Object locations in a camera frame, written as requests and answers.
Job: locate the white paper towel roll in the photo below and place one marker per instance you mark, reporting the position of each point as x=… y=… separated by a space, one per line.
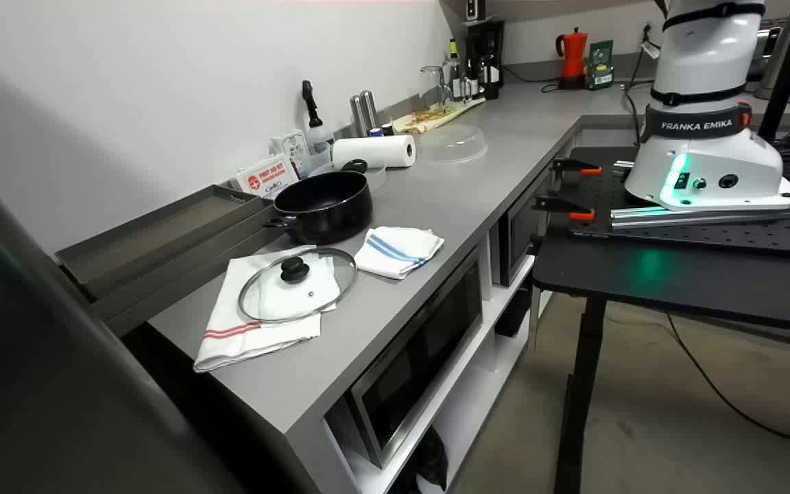
x=371 y=152

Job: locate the glass lid with black knob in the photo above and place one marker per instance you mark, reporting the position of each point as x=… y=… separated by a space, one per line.
x=293 y=267

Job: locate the black robot table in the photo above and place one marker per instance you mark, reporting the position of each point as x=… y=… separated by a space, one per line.
x=687 y=275

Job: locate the black microwave oven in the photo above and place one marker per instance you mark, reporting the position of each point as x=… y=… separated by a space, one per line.
x=422 y=358

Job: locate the white towel with blue stripes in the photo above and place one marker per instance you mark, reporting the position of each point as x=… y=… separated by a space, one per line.
x=398 y=249

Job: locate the small black under-counter appliance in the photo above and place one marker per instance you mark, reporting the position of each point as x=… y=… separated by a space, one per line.
x=515 y=233

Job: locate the dark grey flat tray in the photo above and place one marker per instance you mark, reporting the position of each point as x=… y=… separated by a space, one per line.
x=164 y=236

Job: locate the black coffee maker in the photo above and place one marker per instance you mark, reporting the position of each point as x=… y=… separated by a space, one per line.
x=484 y=56

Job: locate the white round plate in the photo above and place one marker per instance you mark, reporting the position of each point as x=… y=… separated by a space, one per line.
x=432 y=115

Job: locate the steel cylindrical shaker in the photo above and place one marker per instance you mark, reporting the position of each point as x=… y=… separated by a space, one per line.
x=371 y=111
x=356 y=112

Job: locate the green box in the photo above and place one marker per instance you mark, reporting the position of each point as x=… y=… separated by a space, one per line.
x=601 y=64

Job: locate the black cooking pot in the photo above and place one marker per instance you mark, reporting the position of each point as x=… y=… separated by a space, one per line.
x=322 y=215

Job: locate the red moka pot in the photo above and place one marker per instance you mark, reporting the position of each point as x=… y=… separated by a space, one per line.
x=573 y=56

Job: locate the red and white card box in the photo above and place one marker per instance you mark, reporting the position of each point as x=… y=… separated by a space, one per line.
x=267 y=177

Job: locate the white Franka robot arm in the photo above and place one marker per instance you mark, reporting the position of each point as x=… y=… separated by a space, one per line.
x=706 y=56

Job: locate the dark bottle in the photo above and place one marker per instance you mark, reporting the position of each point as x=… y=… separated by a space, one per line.
x=454 y=72

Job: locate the white towel with red stripe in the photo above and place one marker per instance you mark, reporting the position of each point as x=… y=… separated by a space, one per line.
x=230 y=344

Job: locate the spray bottle with black trigger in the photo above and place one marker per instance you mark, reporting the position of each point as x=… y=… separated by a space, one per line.
x=310 y=104

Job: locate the aluminium mounting rail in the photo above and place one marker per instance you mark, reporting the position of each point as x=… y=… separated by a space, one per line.
x=713 y=215

